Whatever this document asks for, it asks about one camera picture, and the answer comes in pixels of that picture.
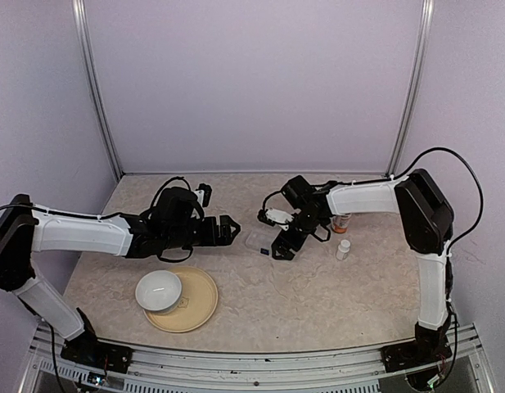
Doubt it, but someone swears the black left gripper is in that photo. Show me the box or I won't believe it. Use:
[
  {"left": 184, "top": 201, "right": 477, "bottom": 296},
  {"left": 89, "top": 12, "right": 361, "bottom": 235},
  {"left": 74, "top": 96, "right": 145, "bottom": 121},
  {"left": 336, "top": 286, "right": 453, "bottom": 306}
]
[{"left": 165, "top": 215, "right": 241, "bottom": 250}]

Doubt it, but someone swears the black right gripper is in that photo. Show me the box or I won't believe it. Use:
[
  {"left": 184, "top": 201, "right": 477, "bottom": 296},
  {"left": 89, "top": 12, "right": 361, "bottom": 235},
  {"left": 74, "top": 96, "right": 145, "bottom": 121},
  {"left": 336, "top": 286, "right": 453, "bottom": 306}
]
[{"left": 271, "top": 210, "right": 322, "bottom": 260}]

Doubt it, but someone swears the clear plastic pill organizer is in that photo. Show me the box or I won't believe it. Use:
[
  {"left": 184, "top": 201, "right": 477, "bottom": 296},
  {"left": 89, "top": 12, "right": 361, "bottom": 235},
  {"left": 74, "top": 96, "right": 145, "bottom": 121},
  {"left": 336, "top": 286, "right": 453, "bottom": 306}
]
[{"left": 245, "top": 230, "right": 274, "bottom": 256}]

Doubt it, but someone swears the white pill bottle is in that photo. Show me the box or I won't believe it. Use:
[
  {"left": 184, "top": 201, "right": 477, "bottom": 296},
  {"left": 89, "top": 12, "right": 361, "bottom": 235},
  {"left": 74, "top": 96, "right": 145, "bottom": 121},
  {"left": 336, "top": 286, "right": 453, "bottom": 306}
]
[{"left": 336, "top": 239, "right": 351, "bottom": 260}]

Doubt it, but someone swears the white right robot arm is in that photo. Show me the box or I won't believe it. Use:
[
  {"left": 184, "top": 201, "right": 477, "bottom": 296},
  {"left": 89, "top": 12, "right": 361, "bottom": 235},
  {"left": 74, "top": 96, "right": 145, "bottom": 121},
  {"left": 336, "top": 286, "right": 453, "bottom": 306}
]
[{"left": 258, "top": 169, "right": 454, "bottom": 364}]

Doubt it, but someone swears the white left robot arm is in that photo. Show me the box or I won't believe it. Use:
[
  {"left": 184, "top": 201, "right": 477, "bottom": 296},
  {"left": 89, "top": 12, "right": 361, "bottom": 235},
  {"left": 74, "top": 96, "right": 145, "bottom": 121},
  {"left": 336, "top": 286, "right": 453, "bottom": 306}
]
[{"left": 0, "top": 192, "right": 241, "bottom": 364}]

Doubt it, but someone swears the orange pill bottle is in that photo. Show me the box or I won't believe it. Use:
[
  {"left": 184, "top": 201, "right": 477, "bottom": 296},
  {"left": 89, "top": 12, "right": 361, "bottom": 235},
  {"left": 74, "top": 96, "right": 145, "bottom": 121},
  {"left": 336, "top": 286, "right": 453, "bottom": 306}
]
[{"left": 331, "top": 213, "right": 352, "bottom": 234}]

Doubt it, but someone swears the beige round plate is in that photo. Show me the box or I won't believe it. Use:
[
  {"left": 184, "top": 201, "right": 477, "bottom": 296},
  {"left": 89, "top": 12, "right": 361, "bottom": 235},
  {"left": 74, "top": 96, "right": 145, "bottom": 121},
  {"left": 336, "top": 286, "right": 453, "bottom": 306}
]
[{"left": 144, "top": 266, "right": 219, "bottom": 333}]

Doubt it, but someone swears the white ceramic bowl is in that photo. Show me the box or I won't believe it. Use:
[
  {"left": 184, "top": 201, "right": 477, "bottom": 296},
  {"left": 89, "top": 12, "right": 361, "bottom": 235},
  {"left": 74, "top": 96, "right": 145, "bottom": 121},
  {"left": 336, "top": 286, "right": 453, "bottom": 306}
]
[{"left": 134, "top": 270, "right": 183, "bottom": 314}]

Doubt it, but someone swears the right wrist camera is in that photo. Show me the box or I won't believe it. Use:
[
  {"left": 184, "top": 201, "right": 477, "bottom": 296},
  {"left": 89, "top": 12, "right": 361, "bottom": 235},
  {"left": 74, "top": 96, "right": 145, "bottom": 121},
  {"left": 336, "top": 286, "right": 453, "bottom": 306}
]
[{"left": 258, "top": 208, "right": 293, "bottom": 228}]

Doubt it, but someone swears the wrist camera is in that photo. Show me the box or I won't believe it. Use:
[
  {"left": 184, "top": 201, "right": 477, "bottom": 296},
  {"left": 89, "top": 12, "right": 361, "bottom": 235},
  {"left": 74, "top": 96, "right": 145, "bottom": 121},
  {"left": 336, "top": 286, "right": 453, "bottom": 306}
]
[
  {"left": 195, "top": 183, "right": 212, "bottom": 207},
  {"left": 258, "top": 208, "right": 293, "bottom": 228}
]

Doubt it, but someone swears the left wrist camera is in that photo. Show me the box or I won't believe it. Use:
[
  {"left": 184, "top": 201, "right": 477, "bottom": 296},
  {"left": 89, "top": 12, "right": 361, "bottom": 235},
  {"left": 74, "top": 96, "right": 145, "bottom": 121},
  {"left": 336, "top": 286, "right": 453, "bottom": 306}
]
[{"left": 195, "top": 183, "right": 212, "bottom": 207}]

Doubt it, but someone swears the right aluminium corner post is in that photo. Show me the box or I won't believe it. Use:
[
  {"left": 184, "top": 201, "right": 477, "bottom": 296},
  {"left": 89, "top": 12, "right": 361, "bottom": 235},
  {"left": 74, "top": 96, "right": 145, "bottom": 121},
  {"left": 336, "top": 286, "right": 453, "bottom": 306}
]
[{"left": 386, "top": 0, "right": 435, "bottom": 175}]

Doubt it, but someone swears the aluminium corner post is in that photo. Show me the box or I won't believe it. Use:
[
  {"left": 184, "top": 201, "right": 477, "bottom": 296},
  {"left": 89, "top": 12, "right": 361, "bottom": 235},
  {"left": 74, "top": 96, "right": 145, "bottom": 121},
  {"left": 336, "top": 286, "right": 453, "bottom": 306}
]
[
  {"left": 72, "top": 0, "right": 124, "bottom": 182},
  {"left": 386, "top": 0, "right": 435, "bottom": 175}
]

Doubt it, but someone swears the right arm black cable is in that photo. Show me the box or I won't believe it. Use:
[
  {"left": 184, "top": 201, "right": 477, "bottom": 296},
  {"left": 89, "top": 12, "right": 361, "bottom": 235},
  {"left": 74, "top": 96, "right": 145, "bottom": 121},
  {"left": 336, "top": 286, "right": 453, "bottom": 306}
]
[{"left": 393, "top": 147, "right": 482, "bottom": 246}]

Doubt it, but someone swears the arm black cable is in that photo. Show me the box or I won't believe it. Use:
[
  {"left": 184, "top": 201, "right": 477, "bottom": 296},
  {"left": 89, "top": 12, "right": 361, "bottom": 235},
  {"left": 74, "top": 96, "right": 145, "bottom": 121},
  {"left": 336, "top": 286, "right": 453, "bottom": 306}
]
[
  {"left": 393, "top": 147, "right": 482, "bottom": 246},
  {"left": 0, "top": 204, "right": 44, "bottom": 222}
]

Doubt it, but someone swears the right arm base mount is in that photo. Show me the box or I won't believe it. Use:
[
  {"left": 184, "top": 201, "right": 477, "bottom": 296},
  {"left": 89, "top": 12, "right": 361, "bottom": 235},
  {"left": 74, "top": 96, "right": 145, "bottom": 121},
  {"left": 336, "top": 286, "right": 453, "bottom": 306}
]
[{"left": 381, "top": 323, "right": 453, "bottom": 373}]

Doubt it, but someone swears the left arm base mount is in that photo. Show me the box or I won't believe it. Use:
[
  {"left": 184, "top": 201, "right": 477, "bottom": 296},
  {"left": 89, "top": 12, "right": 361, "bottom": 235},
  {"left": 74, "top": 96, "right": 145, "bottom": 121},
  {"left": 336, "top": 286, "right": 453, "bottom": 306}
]
[{"left": 61, "top": 334, "right": 133, "bottom": 374}]

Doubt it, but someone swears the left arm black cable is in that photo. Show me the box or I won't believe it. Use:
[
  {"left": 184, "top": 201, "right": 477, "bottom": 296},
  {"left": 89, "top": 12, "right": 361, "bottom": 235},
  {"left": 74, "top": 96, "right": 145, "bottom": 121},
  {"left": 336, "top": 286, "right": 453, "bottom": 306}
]
[{"left": 0, "top": 204, "right": 44, "bottom": 222}]

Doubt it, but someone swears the aluminium front rail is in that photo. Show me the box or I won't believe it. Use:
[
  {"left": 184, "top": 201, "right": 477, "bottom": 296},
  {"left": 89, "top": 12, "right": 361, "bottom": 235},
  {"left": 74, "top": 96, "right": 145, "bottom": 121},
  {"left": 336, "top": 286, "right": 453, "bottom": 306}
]
[{"left": 20, "top": 323, "right": 494, "bottom": 393}]

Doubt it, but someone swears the left aluminium corner post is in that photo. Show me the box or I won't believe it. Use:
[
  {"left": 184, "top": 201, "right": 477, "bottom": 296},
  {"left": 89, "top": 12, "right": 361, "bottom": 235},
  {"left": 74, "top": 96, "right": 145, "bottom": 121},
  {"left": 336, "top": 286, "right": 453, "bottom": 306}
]
[{"left": 72, "top": 0, "right": 124, "bottom": 182}]

